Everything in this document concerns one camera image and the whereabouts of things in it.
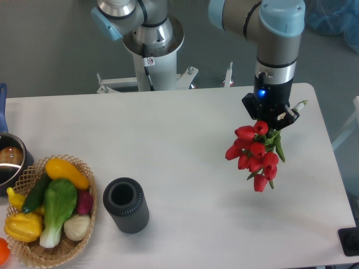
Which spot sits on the black device at table edge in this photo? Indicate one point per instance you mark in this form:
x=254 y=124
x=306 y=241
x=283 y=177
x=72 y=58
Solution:
x=349 y=241

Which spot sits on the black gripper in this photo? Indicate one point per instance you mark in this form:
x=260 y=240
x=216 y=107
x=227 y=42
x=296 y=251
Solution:
x=270 y=102

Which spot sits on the yellow squash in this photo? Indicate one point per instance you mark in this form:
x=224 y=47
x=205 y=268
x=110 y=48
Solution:
x=62 y=169

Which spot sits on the small yellow gourd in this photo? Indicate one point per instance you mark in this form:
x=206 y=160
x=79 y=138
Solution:
x=16 y=200

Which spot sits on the dark green cucumber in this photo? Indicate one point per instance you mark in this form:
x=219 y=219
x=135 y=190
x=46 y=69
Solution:
x=35 y=197

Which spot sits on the yellow bell pepper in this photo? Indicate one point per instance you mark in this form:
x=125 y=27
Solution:
x=24 y=227

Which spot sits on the red radish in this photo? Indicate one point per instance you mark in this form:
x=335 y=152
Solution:
x=85 y=203

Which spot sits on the white furniture at right edge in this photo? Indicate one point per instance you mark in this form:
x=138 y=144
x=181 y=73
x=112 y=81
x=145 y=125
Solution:
x=348 y=127

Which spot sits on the white garlic bulb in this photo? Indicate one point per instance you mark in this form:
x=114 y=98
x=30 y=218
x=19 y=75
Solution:
x=76 y=227

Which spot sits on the woven wicker basket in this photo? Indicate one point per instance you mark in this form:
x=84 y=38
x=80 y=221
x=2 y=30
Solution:
x=32 y=254

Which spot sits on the blue handled steel pot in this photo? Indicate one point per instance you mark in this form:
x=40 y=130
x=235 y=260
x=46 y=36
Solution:
x=15 y=157

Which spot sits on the green bok choy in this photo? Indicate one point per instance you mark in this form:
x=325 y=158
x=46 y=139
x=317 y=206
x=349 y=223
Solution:
x=59 y=202

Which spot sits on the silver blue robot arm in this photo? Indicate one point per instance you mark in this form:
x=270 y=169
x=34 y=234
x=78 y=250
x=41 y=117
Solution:
x=274 y=26

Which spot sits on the blue plastic bag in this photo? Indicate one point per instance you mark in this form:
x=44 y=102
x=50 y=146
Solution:
x=334 y=18

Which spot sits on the orange fruit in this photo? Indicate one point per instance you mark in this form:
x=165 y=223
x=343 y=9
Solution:
x=4 y=251

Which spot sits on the dark grey ribbed vase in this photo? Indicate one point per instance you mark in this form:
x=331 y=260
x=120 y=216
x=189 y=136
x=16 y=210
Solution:
x=124 y=200

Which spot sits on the red tulip bouquet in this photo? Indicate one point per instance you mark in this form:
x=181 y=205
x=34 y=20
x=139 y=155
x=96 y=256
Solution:
x=258 y=149

